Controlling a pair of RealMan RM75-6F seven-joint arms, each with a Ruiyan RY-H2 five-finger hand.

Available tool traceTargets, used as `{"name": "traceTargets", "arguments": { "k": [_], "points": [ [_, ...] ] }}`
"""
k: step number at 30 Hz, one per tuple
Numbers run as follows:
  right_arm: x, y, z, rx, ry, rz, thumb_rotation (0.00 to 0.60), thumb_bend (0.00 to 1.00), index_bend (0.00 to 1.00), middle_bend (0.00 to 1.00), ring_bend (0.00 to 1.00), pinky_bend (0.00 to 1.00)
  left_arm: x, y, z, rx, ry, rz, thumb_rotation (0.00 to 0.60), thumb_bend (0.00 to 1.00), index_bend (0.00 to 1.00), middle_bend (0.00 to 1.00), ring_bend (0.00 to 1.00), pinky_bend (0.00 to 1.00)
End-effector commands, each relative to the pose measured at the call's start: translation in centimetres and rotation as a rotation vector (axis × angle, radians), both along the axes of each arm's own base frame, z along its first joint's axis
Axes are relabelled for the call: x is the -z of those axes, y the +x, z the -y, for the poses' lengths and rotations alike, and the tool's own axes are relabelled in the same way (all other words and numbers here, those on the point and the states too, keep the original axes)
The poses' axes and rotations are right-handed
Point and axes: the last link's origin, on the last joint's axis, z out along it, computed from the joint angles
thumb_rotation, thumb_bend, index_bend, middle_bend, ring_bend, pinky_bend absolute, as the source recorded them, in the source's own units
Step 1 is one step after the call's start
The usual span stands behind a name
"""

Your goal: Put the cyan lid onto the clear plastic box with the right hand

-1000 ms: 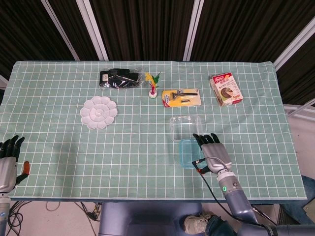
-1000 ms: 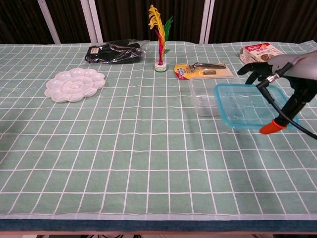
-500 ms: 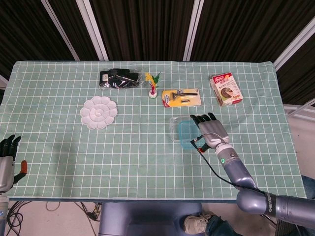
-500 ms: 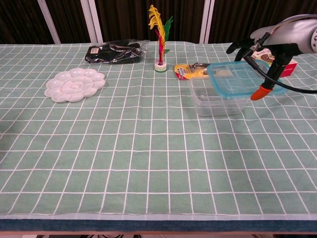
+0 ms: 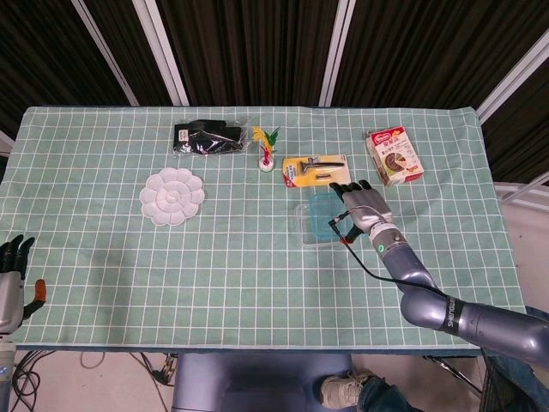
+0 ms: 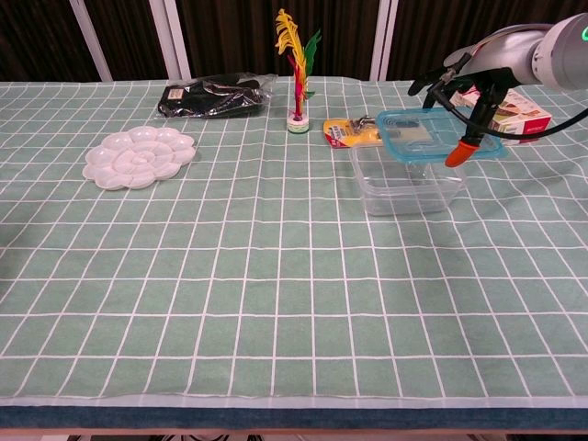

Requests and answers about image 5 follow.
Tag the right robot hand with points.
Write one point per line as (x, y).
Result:
(366, 206)

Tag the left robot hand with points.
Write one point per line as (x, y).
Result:
(9, 300)

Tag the blue plastic lid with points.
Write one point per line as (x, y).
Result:
(323, 214)

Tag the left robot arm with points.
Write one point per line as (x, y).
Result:
(5, 373)

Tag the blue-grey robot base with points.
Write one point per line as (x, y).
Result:
(257, 382)

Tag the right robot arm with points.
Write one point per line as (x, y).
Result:
(429, 309)

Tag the red and white food box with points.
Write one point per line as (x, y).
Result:
(396, 156)

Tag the clear plastic container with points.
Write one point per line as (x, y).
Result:
(302, 227)

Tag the razor in yellow blister pack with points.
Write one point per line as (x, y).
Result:
(315, 171)

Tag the colourful feather shuttlecock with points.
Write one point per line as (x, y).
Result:
(266, 162)

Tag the green checked tablecloth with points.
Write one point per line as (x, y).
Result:
(236, 279)

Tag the white metal rack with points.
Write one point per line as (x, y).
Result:
(523, 193)

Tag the white pillar with grey edge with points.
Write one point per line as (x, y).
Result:
(336, 51)

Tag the black gloves in plastic bag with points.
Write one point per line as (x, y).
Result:
(206, 139)

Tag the dark blue under cloth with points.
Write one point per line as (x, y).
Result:
(257, 348)

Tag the beige sneaker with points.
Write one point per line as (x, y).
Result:
(341, 390)

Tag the white flower paint palette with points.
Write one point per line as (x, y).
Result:
(171, 197)

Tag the dark pleated curtain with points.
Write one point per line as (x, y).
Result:
(257, 43)

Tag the wide white double pillar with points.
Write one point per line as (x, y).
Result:
(163, 51)

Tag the thin white pillar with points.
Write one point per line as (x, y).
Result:
(105, 51)

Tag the white slanted frame post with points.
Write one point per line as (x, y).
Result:
(514, 77)

